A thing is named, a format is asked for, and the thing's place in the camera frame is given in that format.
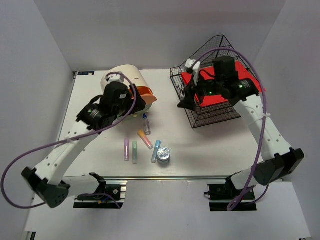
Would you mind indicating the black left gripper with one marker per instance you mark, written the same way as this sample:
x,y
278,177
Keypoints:
x,y
139,103

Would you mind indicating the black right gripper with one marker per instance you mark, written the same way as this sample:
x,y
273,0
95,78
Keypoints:
x,y
188,102

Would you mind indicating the round cream drawer organizer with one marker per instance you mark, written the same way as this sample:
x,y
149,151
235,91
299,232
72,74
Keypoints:
x,y
135,76

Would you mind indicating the orange highlighter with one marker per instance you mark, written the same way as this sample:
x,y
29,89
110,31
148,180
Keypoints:
x,y
145,139

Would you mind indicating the round blue slime jar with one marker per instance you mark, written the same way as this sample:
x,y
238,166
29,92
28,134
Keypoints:
x,y
163,155

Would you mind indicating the red folder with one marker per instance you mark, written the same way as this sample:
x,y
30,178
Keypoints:
x,y
210,97

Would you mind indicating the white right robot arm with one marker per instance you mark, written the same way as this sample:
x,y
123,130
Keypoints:
x,y
232,82

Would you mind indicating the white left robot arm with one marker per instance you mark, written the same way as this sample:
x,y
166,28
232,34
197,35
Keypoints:
x,y
48,180

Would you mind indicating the clear blue-capped spray bottle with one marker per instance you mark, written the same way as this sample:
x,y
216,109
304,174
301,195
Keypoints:
x,y
146,125

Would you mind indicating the purple highlighter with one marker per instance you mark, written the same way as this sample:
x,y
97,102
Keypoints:
x,y
126,149

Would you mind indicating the green highlighter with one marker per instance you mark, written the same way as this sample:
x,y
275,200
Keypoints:
x,y
134,152

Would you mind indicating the blue highlighter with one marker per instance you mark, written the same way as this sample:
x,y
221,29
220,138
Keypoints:
x,y
155,151

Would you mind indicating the black wire mesh rack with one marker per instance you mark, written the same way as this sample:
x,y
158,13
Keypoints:
x,y
216,113

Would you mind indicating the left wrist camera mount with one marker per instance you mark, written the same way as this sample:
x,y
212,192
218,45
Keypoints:
x,y
115,77

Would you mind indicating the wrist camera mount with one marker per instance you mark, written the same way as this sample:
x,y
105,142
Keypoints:
x,y
193,67
115,77

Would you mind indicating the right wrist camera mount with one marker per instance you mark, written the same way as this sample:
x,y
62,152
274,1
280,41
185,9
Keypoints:
x,y
193,67

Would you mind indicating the aluminium table edge rail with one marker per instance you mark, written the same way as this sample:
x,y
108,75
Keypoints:
x,y
164,178

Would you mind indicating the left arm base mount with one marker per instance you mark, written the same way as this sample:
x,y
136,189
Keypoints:
x,y
112,196

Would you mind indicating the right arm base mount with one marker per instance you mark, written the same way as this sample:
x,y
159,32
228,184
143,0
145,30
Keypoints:
x,y
219,196

